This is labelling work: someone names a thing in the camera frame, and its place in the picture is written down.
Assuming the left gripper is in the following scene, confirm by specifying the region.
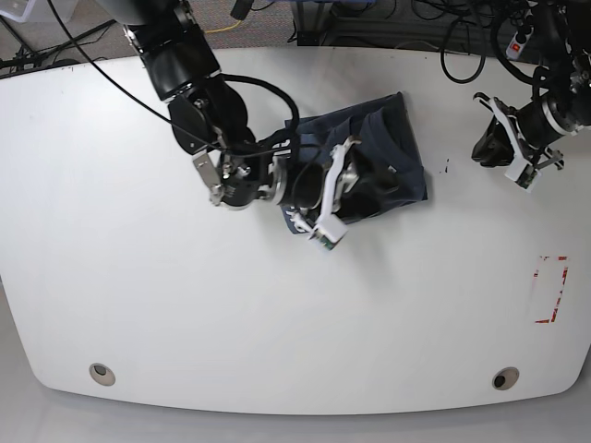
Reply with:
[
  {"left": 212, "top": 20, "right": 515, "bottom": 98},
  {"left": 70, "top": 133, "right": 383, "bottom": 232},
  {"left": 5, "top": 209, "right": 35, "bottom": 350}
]
[{"left": 471, "top": 94, "right": 577, "bottom": 167}]

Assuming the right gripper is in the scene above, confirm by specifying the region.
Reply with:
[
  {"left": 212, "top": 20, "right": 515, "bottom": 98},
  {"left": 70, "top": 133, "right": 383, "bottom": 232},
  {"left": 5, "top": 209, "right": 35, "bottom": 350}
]
[{"left": 271, "top": 150, "right": 400, "bottom": 221}]

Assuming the dark blue T-shirt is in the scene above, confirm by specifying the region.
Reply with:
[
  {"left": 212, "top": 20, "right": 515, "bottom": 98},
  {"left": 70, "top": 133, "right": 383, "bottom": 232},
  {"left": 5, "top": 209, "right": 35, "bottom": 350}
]
[{"left": 297, "top": 92, "right": 428, "bottom": 210}]

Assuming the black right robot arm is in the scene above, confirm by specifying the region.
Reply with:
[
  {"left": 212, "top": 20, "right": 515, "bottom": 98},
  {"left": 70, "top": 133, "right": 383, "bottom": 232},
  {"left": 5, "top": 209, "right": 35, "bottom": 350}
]
[{"left": 101, "top": 1, "right": 328, "bottom": 214}]

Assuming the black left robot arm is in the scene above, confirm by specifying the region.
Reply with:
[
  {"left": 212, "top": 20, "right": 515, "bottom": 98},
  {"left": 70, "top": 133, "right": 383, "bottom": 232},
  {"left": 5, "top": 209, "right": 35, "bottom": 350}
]
[{"left": 489, "top": 1, "right": 590, "bottom": 159}]

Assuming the white power strip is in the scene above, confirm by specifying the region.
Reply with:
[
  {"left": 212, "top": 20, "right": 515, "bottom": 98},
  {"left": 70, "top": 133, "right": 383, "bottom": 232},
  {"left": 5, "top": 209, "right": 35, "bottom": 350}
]
[{"left": 505, "top": 24, "right": 534, "bottom": 61}]

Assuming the red tape rectangle marking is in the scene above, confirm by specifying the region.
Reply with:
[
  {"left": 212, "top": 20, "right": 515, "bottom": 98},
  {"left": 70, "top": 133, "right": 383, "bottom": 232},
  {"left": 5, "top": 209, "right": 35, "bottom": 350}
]
[{"left": 528, "top": 256, "right": 570, "bottom": 325}]

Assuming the black box under table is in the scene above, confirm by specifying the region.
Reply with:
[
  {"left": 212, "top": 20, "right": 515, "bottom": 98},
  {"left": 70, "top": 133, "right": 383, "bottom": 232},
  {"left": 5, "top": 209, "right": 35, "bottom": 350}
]
[{"left": 295, "top": 30, "right": 333, "bottom": 47}]

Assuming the black tripod stand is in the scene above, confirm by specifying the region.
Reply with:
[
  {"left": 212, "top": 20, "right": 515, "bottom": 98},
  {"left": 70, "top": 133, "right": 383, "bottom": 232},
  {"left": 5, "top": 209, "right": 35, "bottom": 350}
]
[{"left": 1, "top": 18, "right": 116, "bottom": 77}]

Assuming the clear plastic storage box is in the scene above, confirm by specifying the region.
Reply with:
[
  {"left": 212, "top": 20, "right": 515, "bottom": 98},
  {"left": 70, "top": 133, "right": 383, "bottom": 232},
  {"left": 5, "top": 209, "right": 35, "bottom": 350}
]
[{"left": 0, "top": 0, "right": 78, "bottom": 23}]

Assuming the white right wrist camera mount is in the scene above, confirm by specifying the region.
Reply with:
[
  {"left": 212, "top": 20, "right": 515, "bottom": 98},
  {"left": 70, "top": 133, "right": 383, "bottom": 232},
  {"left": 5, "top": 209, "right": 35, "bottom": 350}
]
[{"left": 287, "top": 136, "right": 361, "bottom": 251}]

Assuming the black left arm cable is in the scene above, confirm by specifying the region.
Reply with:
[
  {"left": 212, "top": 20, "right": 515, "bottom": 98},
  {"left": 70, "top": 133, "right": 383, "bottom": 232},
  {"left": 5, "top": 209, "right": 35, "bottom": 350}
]
[{"left": 438, "top": 0, "right": 486, "bottom": 85}]

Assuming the yellow cable on floor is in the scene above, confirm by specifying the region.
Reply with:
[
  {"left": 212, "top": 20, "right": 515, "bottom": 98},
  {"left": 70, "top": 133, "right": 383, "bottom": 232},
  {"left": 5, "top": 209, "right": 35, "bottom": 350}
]
[{"left": 205, "top": 16, "right": 241, "bottom": 36}]

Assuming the right table cable grommet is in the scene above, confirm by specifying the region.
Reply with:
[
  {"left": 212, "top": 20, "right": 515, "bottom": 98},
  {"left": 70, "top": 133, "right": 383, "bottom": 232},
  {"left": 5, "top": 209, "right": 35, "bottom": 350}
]
[{"left": 492, "top": 367, "right": 520, "bottom": 390}]

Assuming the table cable grommet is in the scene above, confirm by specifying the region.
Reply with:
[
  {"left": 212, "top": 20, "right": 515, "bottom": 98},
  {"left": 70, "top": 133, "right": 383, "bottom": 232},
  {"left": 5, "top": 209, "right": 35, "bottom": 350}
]
[
  {"left": 89, "top": 363, "right": 116, "bottom": 387},
  {"left": 492, "top": 367, "right": 520, "bottom": 390}
]

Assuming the left table cable grommet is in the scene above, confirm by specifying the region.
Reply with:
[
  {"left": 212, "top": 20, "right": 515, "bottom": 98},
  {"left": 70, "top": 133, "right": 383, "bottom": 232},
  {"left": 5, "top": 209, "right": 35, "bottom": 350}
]
[{"left": 89, "top": 363, "right": 116, "bottom": 387}]

